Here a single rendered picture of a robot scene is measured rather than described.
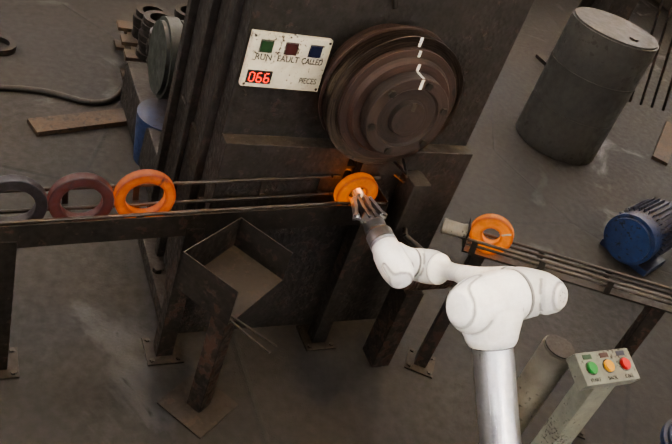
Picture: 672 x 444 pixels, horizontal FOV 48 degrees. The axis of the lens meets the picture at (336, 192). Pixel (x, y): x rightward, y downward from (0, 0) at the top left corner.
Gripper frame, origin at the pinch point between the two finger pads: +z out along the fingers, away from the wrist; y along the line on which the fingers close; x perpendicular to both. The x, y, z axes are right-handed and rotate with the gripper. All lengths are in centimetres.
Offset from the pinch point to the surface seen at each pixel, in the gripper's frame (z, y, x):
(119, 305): 16, -67, -76
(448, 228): -13.0, 34.7, -5.8
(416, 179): 0.4, 22.2, 5.4
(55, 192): -1, -98, -2
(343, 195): -1.6, -5.4, -0.9
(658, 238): 19, 208, -49
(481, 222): -17.1, 43.3, 1.3
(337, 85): 0.7, -22.4, 41.7
